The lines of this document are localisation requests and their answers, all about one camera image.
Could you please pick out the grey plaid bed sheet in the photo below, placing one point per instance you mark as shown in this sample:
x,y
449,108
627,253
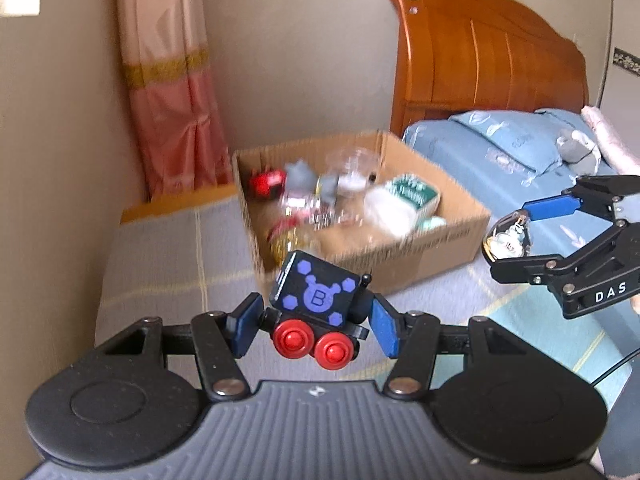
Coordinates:
x,y
175,270

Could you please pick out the grey plush toy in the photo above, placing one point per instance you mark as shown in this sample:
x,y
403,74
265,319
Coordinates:
x,y
580,152

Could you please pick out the blue pillow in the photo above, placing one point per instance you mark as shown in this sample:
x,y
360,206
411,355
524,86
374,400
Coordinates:
x,y
520,137

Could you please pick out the clear plastic cup with lid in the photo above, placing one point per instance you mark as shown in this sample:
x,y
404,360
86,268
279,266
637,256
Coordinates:
x,y
355,170

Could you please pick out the grey hippo toy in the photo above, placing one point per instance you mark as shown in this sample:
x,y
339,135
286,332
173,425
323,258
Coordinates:
x,y
305,180

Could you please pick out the white wardrobe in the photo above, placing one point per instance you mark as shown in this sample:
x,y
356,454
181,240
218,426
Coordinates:
x,y
622,35

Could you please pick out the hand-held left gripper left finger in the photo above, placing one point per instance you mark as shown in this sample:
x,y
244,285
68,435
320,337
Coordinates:
x,y
247,322

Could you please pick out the capsule bottle with silver cap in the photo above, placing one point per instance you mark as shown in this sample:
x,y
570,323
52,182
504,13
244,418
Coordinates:
x,y
290,245

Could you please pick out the white tub with green lid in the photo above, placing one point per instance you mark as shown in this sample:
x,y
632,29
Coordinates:
x,y
410,195

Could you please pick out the wooden headboard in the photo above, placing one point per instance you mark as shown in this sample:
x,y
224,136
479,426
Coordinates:
x,y
475,60

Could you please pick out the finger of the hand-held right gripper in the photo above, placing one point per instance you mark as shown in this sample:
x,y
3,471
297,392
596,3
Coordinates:
x,y
525,267
550,207

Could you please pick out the cardboard box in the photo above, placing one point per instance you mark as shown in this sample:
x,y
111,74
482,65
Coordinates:
x,y
430,245

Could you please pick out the pink blanket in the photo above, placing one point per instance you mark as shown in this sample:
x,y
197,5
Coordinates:
x,y
615,135

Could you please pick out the teal and red round toy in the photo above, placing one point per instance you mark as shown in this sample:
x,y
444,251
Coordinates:
x,y
430,223

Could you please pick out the wooden bed side rail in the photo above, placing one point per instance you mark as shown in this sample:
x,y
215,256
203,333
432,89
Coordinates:
x,y
170,205

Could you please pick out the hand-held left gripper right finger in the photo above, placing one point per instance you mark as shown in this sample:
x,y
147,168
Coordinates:
x,y
385,327

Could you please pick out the red and green toy cube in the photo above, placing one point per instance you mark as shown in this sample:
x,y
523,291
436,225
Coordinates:
x,y
267,185

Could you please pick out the black toy train red wheels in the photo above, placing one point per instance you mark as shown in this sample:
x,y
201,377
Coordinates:
x,y
320,300

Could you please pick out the pink curtain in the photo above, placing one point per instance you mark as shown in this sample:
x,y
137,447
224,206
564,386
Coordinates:
x,y
170,85

